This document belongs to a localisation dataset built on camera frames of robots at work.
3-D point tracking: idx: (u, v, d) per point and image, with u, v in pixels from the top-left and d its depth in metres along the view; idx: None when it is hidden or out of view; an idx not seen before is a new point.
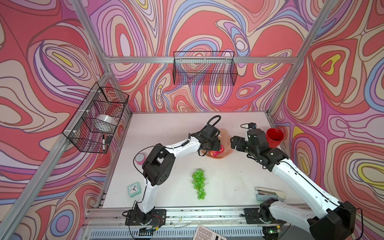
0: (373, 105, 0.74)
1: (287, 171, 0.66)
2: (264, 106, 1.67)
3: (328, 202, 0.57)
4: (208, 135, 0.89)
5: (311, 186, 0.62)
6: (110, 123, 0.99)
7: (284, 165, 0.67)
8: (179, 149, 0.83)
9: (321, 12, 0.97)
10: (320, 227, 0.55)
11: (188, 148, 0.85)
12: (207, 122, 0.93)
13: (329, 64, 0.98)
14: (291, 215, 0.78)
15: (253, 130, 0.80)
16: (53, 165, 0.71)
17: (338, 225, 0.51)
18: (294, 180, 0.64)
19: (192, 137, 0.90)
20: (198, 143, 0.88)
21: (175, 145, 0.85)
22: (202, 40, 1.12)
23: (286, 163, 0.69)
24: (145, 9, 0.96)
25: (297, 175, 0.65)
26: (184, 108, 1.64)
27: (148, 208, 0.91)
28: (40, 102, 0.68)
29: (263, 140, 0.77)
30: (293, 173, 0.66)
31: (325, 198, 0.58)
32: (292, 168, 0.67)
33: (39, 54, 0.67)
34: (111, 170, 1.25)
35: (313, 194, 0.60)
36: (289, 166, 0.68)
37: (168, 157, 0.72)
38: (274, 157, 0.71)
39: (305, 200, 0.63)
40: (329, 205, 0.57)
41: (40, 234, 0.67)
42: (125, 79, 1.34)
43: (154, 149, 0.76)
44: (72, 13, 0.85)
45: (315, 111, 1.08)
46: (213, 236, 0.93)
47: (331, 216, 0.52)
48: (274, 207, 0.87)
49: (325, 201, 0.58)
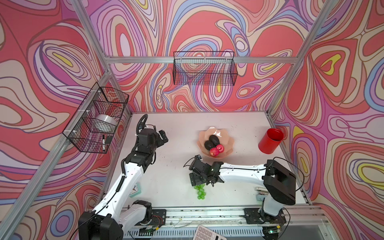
0: (373, 105, 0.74)
1: (228, 172, 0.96)
2: (264, 106, 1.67)
3: (259, 172, 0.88)
4: (146, 145, 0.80)
5: (246, 171, 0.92)
6: (111, 123, 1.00)
7: (223, 170, 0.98)
8: (116, 198, 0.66)
9: (321, 12, 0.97)
10: (273, 192, 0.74)
11: (126, 185, 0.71)
12: (137, 133, 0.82)
13: (329, 64, 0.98)
14: (271, 203, 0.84)
15: (191, 164, 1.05)
16: (53, 165, 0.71)
17: (275, 180, 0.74)
18: (235, 175, 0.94)
19: (127, 165, 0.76)
20: (139, 166, 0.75)
21: (107, 198, 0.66)
22: (202, 40, 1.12)
23: (224, 168, 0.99)
24: (145, 9, 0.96)
25: (234, 170, 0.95)
26: (184, 108, 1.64)
27: (141, 214, 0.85)
28: (40, 102, 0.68)
29: (199, 162, 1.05)
30: (231, 170, 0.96)
31: (256, 171, 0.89)
32: (229, 168, 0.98)
33: (39, 54, 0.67)
34: (111, 170, 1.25)
35: (250, 174, 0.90)
36: (227, 168, 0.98)
37: (106, 221, 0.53)
38: (215, 172, 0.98)
39: (252, 181, 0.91)
40: (260, 173, 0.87)
41: (40, 234, 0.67)
42: (125, 79, 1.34)
43: (79, 227, 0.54)
44: (72, 13, 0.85)
45: (315, 112, 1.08)
46: (213, 236, 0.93)
47: (266, 180, 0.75)
48: (266, 207, 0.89)
49: (257, 172, 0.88)
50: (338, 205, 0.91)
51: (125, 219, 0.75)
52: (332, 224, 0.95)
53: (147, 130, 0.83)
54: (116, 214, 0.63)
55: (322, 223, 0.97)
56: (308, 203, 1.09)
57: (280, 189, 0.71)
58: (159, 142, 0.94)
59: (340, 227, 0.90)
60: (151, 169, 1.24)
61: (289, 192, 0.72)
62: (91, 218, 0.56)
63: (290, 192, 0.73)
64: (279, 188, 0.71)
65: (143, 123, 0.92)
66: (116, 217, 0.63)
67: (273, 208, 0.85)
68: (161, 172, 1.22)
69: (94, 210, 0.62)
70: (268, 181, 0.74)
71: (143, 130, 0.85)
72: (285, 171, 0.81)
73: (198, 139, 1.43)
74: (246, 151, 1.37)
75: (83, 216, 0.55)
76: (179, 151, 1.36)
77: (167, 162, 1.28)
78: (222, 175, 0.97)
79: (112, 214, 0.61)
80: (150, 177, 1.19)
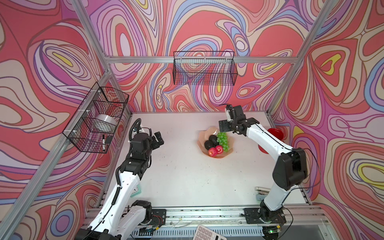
0: (373, 105, 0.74)
1: (255, 131, 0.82)
2: (264, 106, 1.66)
3: (283, 148, 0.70)
4: (140, 151, 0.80)
5: (272, 140, 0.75)
6: (110, 123, 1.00)
7: (254, 127, 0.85)
8: (113, 211, 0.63)
9: (321, 12, 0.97)
10: (278, 172, 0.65)
11: (122, 196, 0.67)
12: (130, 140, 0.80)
13: (329, 64, 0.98)
14: (274, 194, 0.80)
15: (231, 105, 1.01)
16: (53, 165, 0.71)
17: (291, 163, 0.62)
18: (260, 136, 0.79)
19: (122, 175, 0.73)
20: (134, 175, 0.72)
21: (103, 212, 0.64)
22: (203, 40, 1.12)
23: (256, 126, 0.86)
24: (145, 8, 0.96)
25: (264, 133, 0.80)
26: (184, 108, 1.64)
27: (141, 214, 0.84)
28: (40, 102, 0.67)
29: (240, 112, 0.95)
30: (260, 132, 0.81)
31: (281, 146, 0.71)
32: (260, 129, 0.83)
33: (39, 54, 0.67)
34: (111, 170, 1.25)
35: (274, 142, 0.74)
36: (257, 128, 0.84)
37: (103, 237, 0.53)
38: (247, 124, 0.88)
39: (269, 152, 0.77)
40: (283, 150, 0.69)
41: (40, 234, 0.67)
42: (124, 79, 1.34)
43: None
44: (72, 13, 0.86)
45: (315, 111, 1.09)
46: (213, 236, 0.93)
47: (285, 157, 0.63)
48: (267, 198, 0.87)
49: (281, 147, 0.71)
50: (338, 205, 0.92)
51: (124, 226, 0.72)
52: (332, 224, 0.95)
53: (140, 136, 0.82)
54: (114, 228, 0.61)
55: (322, 223, 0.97)
56: (308, 202, 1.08)
57: (287, 171, 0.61)
58: (155, 145, 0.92)
59: (339, 227, 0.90)
60: (151, 169, 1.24)
61: (292, 181, 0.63)
62: (88, 235, 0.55)
63: (293, 181, 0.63)
64: (286, 170, 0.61)
65: (138, 125, 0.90)
66: (113, 231, 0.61)
67: (274, 201, 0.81)
68: (161, 172, 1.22)
69: (90, 226, 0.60)
70: (284, 157, 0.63)
71: (136, 135, 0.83)
72: (305, 166, 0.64)
73: (198, 139, 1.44)
74: (246, 151, 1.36)
75: (79, 233, 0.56)
76: (179, 151, 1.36)
77: (167, 162, 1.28)
78: (249, 129, 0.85)
79: (109, 229, 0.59)
80: (150, 177, 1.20)
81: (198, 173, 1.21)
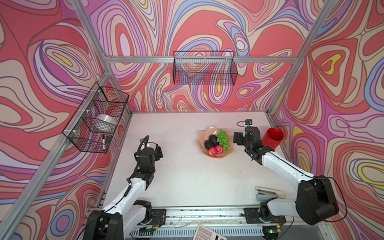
0: (373, 105, 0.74)
1: (271, 157, 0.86)
2: (264, 105, 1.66)
3: (303, 176, 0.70)
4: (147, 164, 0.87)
5: (290, 167, 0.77)
6: (110, 123, 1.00)
7: (268, 154, 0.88)
8: (124, 201, 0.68)
9: (321, 12, 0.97)
10: (302, 202, 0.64)
11: (133, 192, 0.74)
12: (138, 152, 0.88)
13: (329, 63, 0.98)
14: (283, 207, 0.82)
15: (249, 127, 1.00)
16: (53, 164, 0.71)
17: (314, 192, 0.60)
18: (276, 163, 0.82)
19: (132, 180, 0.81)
20: (143, 180, 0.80)
21: (115, 201, 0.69)
22: (203, 40, 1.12)
23: (271, 153, 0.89)
24: (145, 8, 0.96)
25: (280, 161, 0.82)
26: (184, 108, 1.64)
27: (141, 214, 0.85)
28: (40, 102, 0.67)
29: (257, 138, 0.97)
30: (276, 158, 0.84)
31: (301, 173, 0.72)
32: (275, 156, 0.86)
33: (39, 54, 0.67)
34: (111, 170, 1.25)
35: (292, 168, 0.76)
36: (272, 155, 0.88)
37: (115, 217, 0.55)
38: (262, 152, 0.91)
39: (289, 180, 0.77)
40: (304, 178, 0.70)
41: (40, 234, 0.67)
42: (125, 79, 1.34)
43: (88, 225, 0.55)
44: (72, 13, 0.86)
45: (315, 111, 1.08)
46: (213, 236, 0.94)
47: (306, 185, 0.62)
48: (271, 203, 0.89)
49: (301, 175, 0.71)
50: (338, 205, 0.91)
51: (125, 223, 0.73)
52: (332, 224, 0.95)
53: (148, 150, 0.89)
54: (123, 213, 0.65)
55: (322, 223, 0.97)
56: None
57: (311, 201, 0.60)
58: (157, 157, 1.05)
59: (339, 227, 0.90)
60: None
61: (319, 213, 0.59)
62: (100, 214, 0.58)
63: (321, 214, 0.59)
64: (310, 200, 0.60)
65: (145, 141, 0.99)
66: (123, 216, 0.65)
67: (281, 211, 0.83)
68: (161, 172, 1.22)
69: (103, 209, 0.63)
70: (305, 185, 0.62)
71: (145, 148, 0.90)
72: (332, 198, 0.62)
73: (198, 139, 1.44)
74: None
75: (92, 214, 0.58)
76: (179, 151, 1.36)
77: (167, 162, 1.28)
78: (264, 156, 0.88)
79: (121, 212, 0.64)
80: None
81: (198, 173, 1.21)
